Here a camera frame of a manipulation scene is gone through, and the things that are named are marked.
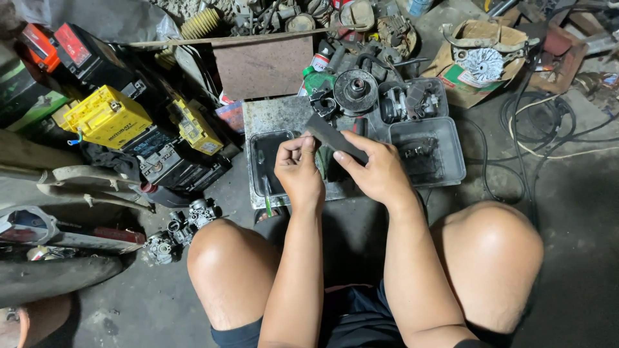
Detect person's right hand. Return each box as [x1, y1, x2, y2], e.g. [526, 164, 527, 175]
[333, 130, 427, 210]

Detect person's left hand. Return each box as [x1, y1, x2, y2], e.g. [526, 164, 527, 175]
[274, 136, 326, 214]

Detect dark grey sandpaper strip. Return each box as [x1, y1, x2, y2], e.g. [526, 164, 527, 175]
[305, 114, 369, 165]

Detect black plastic tray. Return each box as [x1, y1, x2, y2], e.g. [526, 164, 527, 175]
[250, 130, 296, 197]

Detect black sandal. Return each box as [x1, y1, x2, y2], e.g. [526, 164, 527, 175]
[253, 205, 292, 229]

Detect grey metal sheet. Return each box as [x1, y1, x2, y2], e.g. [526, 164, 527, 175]
[242, 96, 370, 210]

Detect grey tub with engine parts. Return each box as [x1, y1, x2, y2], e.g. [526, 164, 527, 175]
[378, 78, 449, 125]

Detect round metal clutch pulley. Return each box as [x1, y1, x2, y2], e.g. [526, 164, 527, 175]
[333, 69, 379, 116]

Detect silver carburetor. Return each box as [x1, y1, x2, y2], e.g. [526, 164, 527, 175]
[144, 231, 178, 265]
[188, 198, 219, 229]
[166, 211, 195, 246]

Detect person's left leg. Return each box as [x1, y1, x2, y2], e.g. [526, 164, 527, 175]
[187, 218, 282, 335]

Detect person's leg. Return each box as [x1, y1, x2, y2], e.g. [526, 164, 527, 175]
[429, 200, 545, 335]
[187, 218, 282, 335]

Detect white spray can green cap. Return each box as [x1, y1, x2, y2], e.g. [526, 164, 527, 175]
[297, 46, 335, 97]

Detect small yellow battery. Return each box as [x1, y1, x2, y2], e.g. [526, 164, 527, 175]
[167, 99, 224, 157]

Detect brown board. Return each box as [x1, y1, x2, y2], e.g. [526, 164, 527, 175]
[212, 35, 314, 101]

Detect person's right leg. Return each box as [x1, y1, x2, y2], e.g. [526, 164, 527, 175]
[429, 200, 545, 335]

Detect black battery white print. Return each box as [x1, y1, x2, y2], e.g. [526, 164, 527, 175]
[123, 127, 232, 191]

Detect cardboard box with parts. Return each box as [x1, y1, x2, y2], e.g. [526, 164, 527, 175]
[420, 19, 534, 109]

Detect dark blue shorts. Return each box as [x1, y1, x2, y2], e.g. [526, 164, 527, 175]
[210, 279, 496, 348]

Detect white cooling fan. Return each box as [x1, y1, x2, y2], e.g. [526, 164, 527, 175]
[454, 47, 505, 83]

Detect heap of engine parts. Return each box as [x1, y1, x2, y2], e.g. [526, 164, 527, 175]
[226, 0, 431, 68]

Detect long wooden stick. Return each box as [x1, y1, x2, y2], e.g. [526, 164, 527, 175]
[121, 23, 366, 48]

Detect yellow ribbed rubber boot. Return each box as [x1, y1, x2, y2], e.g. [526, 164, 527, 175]
[179, 7, 221, 40]

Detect large yellow battery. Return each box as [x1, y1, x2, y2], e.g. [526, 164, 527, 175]
[63, 85, 153, 150]

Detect beige plastic fairing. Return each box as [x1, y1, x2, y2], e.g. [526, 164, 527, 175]
[35, 164, 155, 212]

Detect silver exhaust muffler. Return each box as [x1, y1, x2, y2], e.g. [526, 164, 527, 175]
[0, 205, 147, 255]

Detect black battery red label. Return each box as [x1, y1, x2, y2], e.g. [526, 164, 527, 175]
[53, 23, 137, 89]

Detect grey tarp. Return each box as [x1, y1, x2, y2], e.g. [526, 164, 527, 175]
[14, 0, 182, 45]

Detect black tyre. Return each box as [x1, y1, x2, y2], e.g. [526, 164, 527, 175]
[0, 255, 125, 309]

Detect green carton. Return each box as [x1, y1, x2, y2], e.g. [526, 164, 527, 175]
[0, 72, 71, 132]

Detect orange battery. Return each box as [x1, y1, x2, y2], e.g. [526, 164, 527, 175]
[19, 23, 62, 73]

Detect green handled brush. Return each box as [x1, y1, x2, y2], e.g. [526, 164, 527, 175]
[261, 174, 274, 218]

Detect black metal bracket part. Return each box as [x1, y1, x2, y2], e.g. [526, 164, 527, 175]
[309, 87, 339, 120]

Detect black cables bundle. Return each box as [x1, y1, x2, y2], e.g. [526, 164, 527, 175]
[462, 29, 619, 206]

